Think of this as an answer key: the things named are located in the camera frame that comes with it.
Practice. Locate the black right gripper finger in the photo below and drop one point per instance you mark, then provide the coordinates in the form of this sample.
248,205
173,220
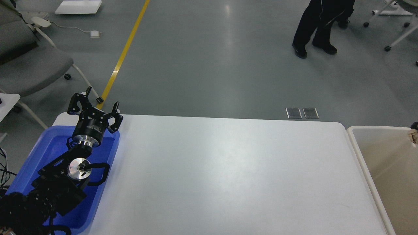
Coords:
414,126

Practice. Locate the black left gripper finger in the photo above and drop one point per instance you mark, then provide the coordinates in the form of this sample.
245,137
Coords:
116,116
79,102

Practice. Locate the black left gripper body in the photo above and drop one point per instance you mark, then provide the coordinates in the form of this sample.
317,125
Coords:
90,128

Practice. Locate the brown paper ball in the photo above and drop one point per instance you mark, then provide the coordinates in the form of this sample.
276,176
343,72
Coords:
413,136

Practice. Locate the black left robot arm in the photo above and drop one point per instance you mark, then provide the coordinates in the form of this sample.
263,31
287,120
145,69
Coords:
59,187

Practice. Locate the beige plastic bin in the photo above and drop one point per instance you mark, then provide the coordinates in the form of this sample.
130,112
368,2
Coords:
389,161

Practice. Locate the grey office chair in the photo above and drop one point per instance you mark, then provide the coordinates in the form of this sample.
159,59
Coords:
30,61

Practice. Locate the small white side table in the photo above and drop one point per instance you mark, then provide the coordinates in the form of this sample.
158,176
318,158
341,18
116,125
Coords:
8,101

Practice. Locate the white flat board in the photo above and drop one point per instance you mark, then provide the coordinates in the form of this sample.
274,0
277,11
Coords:
70,7

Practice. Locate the right metal floor plate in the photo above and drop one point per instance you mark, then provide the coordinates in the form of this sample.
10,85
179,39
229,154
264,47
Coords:
310,113

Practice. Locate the metal floor plate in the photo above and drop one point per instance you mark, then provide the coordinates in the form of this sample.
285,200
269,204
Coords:
310,113
293,113

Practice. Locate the left metal floor plate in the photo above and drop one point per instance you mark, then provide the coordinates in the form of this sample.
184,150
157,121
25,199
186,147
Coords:
293,113

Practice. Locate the person in black trousers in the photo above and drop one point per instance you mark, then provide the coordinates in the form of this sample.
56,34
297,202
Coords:
318,19

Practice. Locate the white power adapter with cable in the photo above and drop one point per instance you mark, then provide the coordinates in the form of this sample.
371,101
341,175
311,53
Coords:
92,34

